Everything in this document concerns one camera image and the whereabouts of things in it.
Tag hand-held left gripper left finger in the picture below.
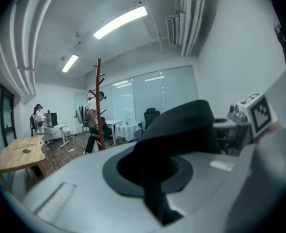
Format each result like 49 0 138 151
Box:
11 141 255 233

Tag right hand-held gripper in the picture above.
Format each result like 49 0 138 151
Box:
227 92 279 145

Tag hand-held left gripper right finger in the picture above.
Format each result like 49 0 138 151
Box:
230 57 286 233

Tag wooden coat rack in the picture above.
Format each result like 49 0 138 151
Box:
88 58 108 151

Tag black clothes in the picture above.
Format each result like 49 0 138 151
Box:
133 100 222 225

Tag white standing desk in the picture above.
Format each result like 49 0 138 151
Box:
43 122 75 148

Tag white office desk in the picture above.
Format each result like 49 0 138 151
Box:
103 119 123 146

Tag round table with white cloth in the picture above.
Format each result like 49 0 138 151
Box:
114 121 144 142

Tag light wooden table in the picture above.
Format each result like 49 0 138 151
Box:
0 136 47 194

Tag black office chair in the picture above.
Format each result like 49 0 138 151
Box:
142 107 161 136

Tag black framed glass partition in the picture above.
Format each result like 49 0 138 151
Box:
0 74 16 148

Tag long ceiling light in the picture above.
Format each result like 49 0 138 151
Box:
61 54 79 73
92 6 148 40

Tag white ceiling air conditioner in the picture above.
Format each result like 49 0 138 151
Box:
165 13 180 46

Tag white ceiling pipes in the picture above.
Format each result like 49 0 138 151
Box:
0 0 63 100

